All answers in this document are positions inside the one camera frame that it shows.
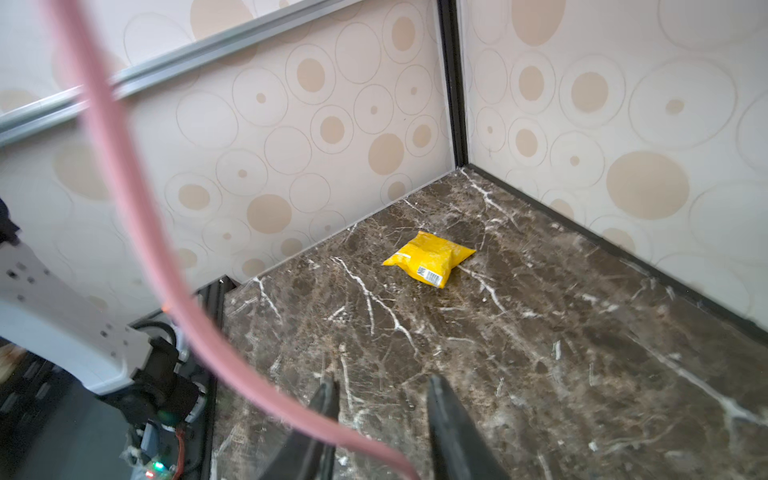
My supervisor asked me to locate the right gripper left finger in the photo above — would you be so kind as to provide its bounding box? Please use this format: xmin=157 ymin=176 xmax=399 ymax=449
xmin=260 ymin=375 xmax=340 ymax=480

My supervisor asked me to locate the left black frame post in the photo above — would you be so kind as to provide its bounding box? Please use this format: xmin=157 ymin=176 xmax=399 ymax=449
xmin=437 ymin=0 xmax=469 ymax=169

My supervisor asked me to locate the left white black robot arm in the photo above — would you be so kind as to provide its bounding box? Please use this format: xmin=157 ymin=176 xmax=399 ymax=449
xmin=1 ymin=206 xmax=206 ymax=429

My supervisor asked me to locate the yellow snack packet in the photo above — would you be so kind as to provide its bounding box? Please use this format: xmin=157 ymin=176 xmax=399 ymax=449
xmin=382 ymin=231 xmax=476 ymax=289

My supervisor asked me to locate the left aluminium rail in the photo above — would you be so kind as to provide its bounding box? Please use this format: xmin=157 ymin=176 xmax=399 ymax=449
xmin=1 ymin=0 xmax=356 ymax=148

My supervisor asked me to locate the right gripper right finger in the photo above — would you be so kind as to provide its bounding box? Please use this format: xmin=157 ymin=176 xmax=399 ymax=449
xmin=427 ymin=374 xmax=509 ymax=480

